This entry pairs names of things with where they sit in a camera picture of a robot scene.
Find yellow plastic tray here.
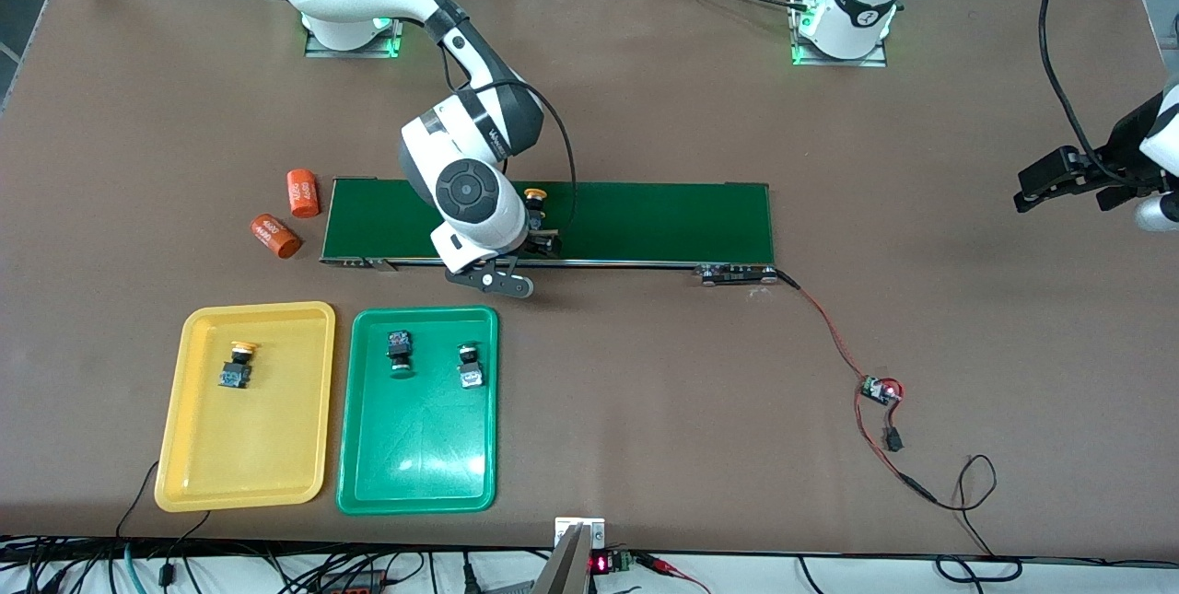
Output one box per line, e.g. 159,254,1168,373
154,301,336,514

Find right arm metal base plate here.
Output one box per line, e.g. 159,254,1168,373
304,14,406,59

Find orange power strip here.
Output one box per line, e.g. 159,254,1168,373
318,568,388,594

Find green plastic tray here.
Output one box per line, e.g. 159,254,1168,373
336,306,499,516

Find small metal table bracket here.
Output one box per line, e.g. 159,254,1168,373
554,518,606,549

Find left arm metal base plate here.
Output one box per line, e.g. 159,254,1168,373
789,0,889,68

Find grey camera stand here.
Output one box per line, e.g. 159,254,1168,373
530,524,590,594

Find green conveyor belt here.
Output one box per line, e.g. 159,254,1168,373
320,177,777,287

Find orange cylinder printed 4680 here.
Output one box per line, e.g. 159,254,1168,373
286,169,321,219
249,213,303,262

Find thin black cable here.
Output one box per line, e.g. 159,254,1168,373
114,460,213,542

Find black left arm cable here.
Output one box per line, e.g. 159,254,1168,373
1038,0,1148,185

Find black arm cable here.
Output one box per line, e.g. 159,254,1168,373
175,0,578,236
1038,0,1148,185

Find red clip leads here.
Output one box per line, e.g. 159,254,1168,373
636,553,712,594

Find red and black cable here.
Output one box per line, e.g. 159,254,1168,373
776,269,1023,582

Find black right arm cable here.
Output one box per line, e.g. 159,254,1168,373
175,0,578,236

